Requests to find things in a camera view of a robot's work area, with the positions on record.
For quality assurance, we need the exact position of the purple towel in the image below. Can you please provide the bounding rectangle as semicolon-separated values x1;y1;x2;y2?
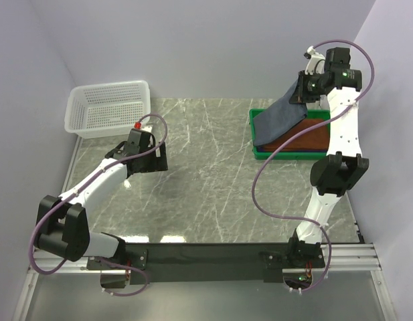
254;122;329;156

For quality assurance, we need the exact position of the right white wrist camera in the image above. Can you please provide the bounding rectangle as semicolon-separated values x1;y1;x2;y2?
304;46;325;75

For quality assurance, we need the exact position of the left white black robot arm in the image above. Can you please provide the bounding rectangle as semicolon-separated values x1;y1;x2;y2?
31;129;168;269

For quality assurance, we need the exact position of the aluminium frame rail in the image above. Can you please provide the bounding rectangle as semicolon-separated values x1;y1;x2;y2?
13;244;396;320

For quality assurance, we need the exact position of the purple cable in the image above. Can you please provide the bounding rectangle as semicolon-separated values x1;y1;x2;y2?
27;113;169;297
251;39;376;297

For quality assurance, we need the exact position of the white plastic basket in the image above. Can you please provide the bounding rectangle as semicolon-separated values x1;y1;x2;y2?
64;80;151;139

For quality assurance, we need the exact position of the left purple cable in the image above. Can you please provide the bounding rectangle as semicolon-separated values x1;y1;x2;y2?
27;113;169;297

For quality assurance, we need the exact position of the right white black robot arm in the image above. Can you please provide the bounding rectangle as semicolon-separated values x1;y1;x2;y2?
286;47;369;268

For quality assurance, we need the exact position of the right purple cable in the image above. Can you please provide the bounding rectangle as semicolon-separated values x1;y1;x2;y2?
251;39;376;297

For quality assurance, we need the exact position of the green plastic tray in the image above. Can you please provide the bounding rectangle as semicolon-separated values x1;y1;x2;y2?
252;110;331;161

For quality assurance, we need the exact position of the black base beam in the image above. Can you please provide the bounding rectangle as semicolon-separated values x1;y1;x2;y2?
86;241;314;290

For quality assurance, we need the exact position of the grey towel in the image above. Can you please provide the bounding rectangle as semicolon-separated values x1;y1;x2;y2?
252;81;307;146

